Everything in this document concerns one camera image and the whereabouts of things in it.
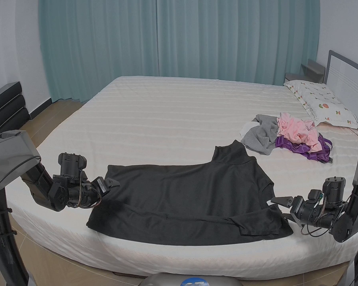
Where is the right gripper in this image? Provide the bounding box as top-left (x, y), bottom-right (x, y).
top-left (270, 196), bottom-right (319, 228)

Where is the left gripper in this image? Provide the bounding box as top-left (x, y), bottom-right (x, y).
top-left (88, 176), bottom-right (121, 201)

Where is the black T-shirt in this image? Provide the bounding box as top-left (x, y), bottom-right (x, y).
top-left (87, 140), bottom-right (294, 246)

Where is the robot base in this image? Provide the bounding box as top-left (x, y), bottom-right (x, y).
top-left (137, 273), bottom-right (241, 286)

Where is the purple garment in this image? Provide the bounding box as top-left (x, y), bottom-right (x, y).
top-left (275, 133), bottom-right (333, 163)

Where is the pink garment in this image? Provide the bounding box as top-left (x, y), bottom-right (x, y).
top-left (277, 112), bottom-right (323, 154)

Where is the bed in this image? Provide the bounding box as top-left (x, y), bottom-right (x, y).
top-left (7, 50), bottom-right (358, 280)

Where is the white garment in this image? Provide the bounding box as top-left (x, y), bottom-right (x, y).
top-left (239, 121), bottom-right (259, 139)

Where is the white printed pillow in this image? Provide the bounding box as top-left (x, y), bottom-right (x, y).
top-left (283, 80), bottom-right (358, 129)

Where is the black chest of drawers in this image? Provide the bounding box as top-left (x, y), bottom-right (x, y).
top-left (0, 82), bottom-right (31, 137)

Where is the grey bedside table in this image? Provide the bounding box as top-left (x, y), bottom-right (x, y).
top-left (285, 59), bottom-right (326, 84)

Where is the blue-green curtain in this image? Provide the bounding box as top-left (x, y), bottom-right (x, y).
top-left (156, 0), bottom-right (321, 86)
top-left (38, 0), bottom-right (159, 103)

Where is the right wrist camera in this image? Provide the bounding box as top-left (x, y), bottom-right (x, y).
top-left (308, 189), bottom-right (323, 204)

